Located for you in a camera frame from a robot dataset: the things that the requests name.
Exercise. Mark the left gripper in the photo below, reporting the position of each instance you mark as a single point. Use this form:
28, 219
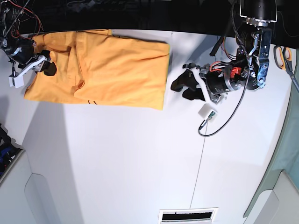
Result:
218, 83

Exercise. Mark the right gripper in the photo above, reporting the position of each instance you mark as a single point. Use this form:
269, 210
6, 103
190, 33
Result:
38, 62

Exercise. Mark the yellow t-shirt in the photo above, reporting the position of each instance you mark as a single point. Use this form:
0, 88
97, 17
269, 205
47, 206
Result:
96, 67

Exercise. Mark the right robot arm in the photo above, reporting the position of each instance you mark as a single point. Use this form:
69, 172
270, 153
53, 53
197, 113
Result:
10, 38

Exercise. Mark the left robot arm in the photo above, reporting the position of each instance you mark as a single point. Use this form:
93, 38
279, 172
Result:
248, 68

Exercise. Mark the blue clutter at left edge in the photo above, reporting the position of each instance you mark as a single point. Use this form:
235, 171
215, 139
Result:
7, 151

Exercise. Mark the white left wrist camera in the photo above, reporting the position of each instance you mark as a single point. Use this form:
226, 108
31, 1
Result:
207, 112

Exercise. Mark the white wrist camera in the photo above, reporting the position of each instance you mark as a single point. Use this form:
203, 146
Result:
16, 82
207, 112

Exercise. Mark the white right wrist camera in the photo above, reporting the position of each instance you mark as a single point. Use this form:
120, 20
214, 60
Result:
16, 82

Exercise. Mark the orange handled scissors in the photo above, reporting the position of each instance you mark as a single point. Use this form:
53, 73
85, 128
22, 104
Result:
283, 60

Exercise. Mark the table cable slot grommet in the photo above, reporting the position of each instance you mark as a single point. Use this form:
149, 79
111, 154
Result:
187, 216

